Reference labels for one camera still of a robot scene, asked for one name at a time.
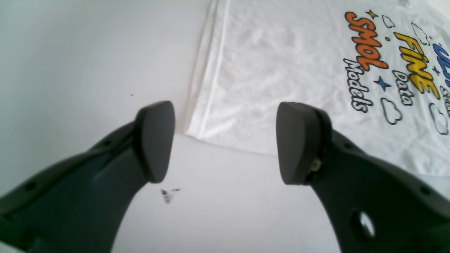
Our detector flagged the white printed T-shirt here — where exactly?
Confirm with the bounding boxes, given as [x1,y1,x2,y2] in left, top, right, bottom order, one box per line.
[184,0,450,176]

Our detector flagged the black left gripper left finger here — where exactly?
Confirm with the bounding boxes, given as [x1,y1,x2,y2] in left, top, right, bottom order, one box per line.
[0,101,175,253]

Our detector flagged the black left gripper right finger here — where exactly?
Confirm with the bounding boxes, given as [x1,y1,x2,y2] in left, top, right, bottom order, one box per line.
[276,102,450,253]

